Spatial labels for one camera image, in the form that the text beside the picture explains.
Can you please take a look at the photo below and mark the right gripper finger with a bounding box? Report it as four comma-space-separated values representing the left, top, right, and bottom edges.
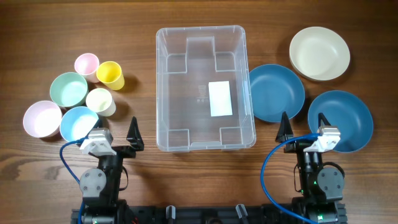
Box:
318, 113, 331, 128
275, 111, 294, 143

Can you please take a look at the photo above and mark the dark blue bowl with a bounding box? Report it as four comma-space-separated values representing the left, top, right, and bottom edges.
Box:
307, 90, 374, 152
249, 64, 305, 123

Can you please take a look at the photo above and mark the light blue bowl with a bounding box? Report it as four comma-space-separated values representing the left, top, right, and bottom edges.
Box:
60, 106, 99, 142

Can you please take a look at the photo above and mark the cream cup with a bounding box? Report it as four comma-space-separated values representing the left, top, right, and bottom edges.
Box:
86, 88, 116, 117

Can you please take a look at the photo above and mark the mint green bowl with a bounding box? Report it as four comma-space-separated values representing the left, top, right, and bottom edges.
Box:
50, 72, 88, 108

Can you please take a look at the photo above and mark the yellow cup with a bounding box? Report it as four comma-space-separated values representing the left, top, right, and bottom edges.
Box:
96, 61, 124, 90

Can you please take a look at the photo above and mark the pink bowl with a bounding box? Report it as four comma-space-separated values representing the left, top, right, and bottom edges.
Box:
23, 100, 62, 138

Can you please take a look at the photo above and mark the small pink cup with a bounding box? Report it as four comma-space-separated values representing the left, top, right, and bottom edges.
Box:
74, 53, 100, 83

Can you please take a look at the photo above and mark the cream bowl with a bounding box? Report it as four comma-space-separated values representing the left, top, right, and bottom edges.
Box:
289, 27, 351, 82

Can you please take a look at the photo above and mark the clear plastic storage container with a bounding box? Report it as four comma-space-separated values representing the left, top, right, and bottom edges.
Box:
155, 25, 256, 152

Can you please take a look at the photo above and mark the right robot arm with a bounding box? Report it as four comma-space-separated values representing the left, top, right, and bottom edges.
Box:
275, 112, 348, 223

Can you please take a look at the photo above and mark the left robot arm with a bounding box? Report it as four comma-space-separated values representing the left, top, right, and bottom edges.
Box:
77, 117, 144, 224

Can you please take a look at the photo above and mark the white label in container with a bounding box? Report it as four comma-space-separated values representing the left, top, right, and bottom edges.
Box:
208, 81, 233, 116

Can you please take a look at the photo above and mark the right blue cable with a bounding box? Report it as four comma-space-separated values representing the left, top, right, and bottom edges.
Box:
260, 133, 321, 224

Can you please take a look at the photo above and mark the blue cable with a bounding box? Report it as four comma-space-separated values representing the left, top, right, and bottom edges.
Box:
260, 133, 321, 224
59, 136, 91, 224

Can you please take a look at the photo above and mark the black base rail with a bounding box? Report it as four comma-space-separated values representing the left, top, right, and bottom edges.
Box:
70, 203, 348, 224

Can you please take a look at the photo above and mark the left blue cable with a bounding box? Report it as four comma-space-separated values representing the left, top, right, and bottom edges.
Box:
59, 136, 91, 224

